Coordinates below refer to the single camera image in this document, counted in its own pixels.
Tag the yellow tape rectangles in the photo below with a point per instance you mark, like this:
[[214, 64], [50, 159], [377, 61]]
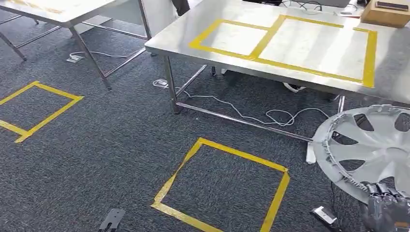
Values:
[[268, 38]]

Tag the silver plastic wheel hubcap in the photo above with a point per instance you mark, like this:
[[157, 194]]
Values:
[[378, 153]]

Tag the white power strip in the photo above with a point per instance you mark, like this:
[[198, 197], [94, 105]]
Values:
[[160, 84], [75, 59]]

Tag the black flat device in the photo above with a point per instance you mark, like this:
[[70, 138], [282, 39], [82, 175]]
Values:
[[392, 5]]

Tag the yellow floor tape square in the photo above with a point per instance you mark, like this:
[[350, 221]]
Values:
[[51, 119]]

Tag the cardboard box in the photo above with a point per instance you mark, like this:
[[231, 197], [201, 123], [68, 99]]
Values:
[[384, 17]]

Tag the steel bench with yellow tape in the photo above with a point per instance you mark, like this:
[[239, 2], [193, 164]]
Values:
[[173, 41]]

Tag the black bracket with silver label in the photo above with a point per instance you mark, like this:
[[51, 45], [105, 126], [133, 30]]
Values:
[[323, 215]]

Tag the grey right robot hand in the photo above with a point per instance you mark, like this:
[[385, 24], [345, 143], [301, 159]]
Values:
[[387, 211]]

